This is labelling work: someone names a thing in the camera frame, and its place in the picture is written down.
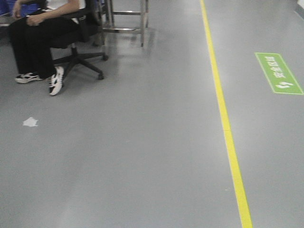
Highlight white black sneaker right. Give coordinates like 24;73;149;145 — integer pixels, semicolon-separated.
48;66;64;96

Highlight seated person black trousers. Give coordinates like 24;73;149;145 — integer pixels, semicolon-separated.
8;0;80;79

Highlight white black sneaker left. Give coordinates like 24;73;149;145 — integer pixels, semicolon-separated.
15;72;45;84

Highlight green floor safety sign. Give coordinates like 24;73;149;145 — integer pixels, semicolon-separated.
255;52;304;95

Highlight white black sneaker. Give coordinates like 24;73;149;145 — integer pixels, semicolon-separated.
15;72;45;84
48;66;64;96

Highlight black swivel office chair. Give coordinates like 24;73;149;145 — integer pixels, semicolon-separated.
50;0;108;80

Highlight white paper scrap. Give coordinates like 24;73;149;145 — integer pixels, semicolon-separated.
22;117;38;127

